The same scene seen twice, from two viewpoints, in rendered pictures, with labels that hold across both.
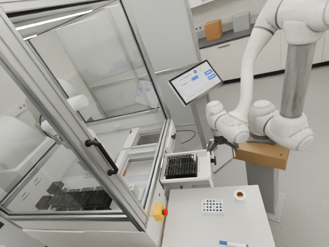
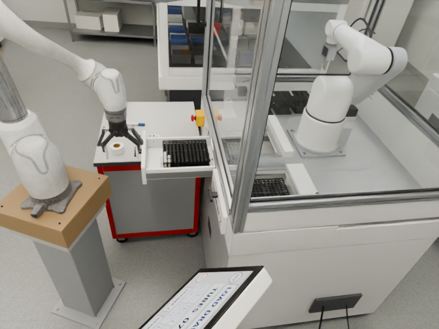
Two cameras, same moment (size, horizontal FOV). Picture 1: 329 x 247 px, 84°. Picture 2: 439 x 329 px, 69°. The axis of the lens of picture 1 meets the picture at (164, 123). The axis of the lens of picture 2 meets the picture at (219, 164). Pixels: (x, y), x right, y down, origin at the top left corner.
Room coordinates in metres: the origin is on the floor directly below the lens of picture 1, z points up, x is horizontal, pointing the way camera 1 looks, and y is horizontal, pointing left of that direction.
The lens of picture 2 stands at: (2.04, -0.56, 1.89)
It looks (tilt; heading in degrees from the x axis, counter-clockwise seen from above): 40 degrees down; 145
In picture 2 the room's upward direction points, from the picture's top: 6 degrees clockwise
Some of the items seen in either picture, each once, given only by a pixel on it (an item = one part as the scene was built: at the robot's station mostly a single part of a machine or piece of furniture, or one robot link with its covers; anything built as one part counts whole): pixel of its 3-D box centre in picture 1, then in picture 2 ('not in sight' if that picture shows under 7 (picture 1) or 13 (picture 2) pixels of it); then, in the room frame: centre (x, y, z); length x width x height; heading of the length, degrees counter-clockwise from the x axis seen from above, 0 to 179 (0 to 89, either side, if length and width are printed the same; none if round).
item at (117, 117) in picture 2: (218, 129); (115, 112); (0.84, -0.29, 1.14); 0.09 x 0.09 x 0.06
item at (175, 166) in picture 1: (181, 167); (185, 155); (0.92, 0.00, 0.87); 0.22 x 0.18 x 0.06; 68
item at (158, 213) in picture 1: (159, 212); (199, 117); (0.66, 0.22, 0.88); 0.07 x 0.05 x 0.07; 158
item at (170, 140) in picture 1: (171, 139); (219, 199); (1.26, 0.00, 0.87); 0.29 x 0.02 x 0.11; 158
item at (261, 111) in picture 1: (262, 116); (39, 163); (0.91, -0.62, 1.03); 0.18 x 0.16 x 0.22; 7
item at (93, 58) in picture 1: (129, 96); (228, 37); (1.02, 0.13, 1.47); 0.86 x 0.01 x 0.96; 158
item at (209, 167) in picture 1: (210, 164); (144, 156); (0.85, -0.18, 0.87); 0.29 x 0.02 x 0.11; 158
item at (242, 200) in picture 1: (240, 196); (117, 148); (0.62, -0.26, 0.78); 0.07 x 0.07 x 0.04
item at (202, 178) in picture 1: (180, 167); (187, 156); (0.93, 0.01, 0.86); 0.40 x 0.26 x 0.06; 68
